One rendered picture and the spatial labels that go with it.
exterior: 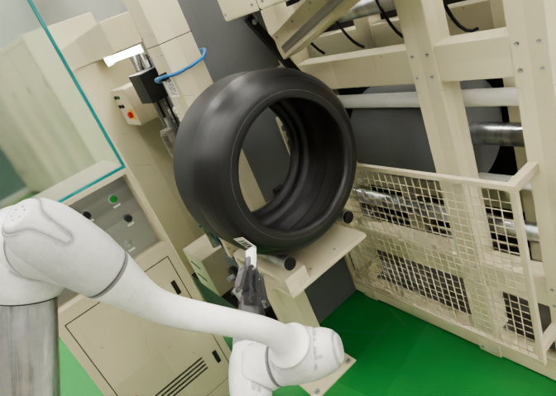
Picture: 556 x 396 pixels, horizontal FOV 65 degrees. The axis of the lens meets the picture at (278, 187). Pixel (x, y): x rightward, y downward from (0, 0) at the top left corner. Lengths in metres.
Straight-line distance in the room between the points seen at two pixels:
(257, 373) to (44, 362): 0.44
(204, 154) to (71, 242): 0.57
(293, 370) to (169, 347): 1.23
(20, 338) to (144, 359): 1.25
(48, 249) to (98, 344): 1.33
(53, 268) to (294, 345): 0.50
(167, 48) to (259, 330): 1.01
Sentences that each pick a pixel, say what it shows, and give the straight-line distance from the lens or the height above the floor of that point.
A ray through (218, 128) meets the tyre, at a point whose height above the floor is 1.41.
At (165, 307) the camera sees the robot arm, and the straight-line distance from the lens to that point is 0.89.
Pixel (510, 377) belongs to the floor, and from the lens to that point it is 2.16.
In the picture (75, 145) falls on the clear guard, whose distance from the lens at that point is 1.87.
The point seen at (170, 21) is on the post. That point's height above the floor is 1.71.
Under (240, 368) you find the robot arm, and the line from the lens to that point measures 1.11.
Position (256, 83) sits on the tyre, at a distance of 1.30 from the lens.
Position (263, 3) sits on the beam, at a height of 1.65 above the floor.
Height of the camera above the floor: 1.68
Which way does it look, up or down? 23 degrees down
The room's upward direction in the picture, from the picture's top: 23 degrees counter-clockwise
